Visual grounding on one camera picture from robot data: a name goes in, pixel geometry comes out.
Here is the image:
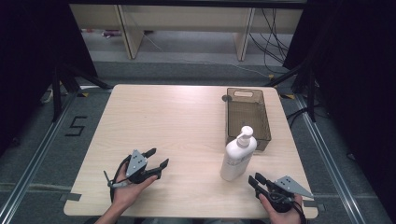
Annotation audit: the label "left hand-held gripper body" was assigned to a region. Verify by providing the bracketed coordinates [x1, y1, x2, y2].
[123, 148, 163, 185]

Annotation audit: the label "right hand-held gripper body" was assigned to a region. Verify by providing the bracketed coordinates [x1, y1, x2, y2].
[259, 175, 315, 214]

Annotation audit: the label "white pump bottle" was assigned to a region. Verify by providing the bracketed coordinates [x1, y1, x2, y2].
[219, 125, 259, 182]

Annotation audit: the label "brown transparent plastic basket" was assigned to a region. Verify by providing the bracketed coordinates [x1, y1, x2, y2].
[225, 87, 272, 152]

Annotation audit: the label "person's right hand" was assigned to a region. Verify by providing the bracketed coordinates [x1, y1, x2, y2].
[259, 193, 304, 224]

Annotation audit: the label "person's left hand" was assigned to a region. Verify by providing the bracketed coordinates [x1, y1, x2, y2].
[111, 162, 159, 212]

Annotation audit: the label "black metal stand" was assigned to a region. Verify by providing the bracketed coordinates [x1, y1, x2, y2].
[264, 60, 318, 123]
[50, 62, 114, 123]

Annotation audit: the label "light wooden desk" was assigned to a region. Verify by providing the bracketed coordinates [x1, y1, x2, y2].
[68, 3, 304, 63]

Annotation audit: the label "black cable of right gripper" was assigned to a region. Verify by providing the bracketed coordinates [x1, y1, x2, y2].
[270, 191, 308, 224]

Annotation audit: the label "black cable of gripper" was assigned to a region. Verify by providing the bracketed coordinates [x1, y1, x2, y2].
[103, 154, 133, 203]
[270, 191, 308, 224]

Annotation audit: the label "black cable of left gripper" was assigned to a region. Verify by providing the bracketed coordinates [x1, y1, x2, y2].
[103, 154, 133, 203]

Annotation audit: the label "black floor cables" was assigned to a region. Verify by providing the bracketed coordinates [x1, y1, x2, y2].
[248, 7, 292, 76]

